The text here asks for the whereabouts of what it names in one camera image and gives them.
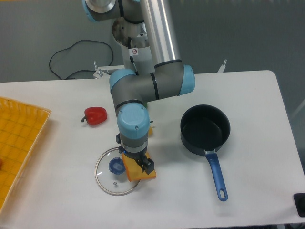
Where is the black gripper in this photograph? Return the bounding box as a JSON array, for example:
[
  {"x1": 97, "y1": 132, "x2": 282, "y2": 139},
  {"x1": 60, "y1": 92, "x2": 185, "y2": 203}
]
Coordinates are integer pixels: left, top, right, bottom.
[{"x1": 116, "y1": 133, "x2": 154, "y2": 175}]

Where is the glass lid blue knob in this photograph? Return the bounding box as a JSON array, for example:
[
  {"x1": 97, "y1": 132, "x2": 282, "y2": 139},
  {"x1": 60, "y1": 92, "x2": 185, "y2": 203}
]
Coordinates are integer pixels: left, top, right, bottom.
[{"x1": 94, "y1": 147, "x2": 140, "y2": 196}]

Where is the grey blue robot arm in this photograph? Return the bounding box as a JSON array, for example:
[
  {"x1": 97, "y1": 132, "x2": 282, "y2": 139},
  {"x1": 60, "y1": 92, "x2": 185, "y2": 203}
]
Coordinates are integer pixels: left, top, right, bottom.
[{"x1": 82, "y1": 0, "x2": 195, "y2": 174}]

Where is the yellow toy bell pepper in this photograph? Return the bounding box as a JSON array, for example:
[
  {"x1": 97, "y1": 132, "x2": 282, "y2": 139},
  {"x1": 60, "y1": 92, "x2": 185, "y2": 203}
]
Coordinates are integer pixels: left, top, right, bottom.
[{"x1": 148, "y1": 121, "x2": 153, "y2": 137}]

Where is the red toy bell pepper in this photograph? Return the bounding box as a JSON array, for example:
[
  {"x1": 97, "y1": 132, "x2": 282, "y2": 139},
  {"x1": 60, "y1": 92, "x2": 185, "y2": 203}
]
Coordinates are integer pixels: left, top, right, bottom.
[{"x1": 81, "y1": 107, "x2": 108, "y2": 125}]

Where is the yellow woven tray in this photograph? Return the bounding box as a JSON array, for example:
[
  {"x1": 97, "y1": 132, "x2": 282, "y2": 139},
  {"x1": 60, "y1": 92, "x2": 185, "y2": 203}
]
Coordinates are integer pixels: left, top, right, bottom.
[{"x1": 0, "y1": 97, "x2": 51, "y2": 210}]

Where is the black device at table edge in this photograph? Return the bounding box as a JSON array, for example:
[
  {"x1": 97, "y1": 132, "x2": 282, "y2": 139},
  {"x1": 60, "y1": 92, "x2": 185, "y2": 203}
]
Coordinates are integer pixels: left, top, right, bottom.
[{"x1": 293, "y1": 193, "x2": 305, "y2": 218}]

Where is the dark pot blue handle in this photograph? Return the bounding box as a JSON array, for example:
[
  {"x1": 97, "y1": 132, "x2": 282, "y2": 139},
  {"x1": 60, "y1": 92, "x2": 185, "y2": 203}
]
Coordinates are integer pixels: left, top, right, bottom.
[{"x1": 180, "y1": 104, "x2": 231, "y2": 201}]

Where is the black cable on floor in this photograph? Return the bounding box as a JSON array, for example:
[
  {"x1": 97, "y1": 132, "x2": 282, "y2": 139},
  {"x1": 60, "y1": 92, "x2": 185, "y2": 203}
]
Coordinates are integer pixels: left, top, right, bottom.
[{"x1": 49, "y1": 39, "x2": 114, "y2": 80}]

